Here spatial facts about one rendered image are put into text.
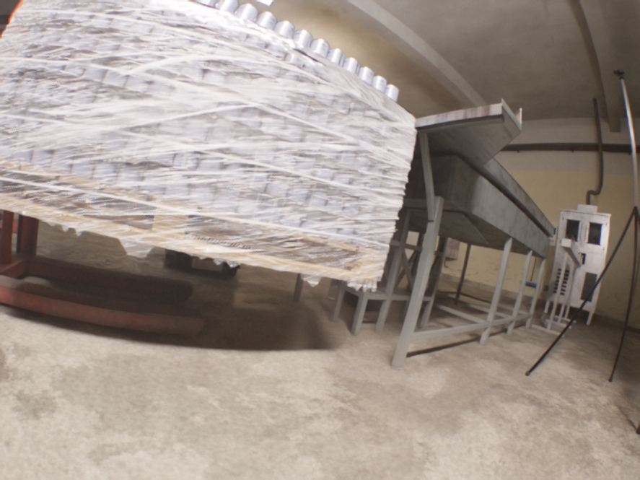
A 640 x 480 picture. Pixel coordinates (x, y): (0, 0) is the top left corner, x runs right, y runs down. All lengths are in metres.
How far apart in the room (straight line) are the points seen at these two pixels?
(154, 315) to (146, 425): 0.53
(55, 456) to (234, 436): 0.45
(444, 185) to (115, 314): 1.50
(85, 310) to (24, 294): 0.29
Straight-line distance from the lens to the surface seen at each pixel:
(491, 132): 1.19
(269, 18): 0.97
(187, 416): 0.82
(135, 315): 1.17
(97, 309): 1.19
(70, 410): 0.83
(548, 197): 7.69
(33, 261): 1.76
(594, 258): 5.81
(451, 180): 1.34
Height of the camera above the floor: 0.54
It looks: 2 degrees down
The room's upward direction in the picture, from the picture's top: 12 degrees clockwise
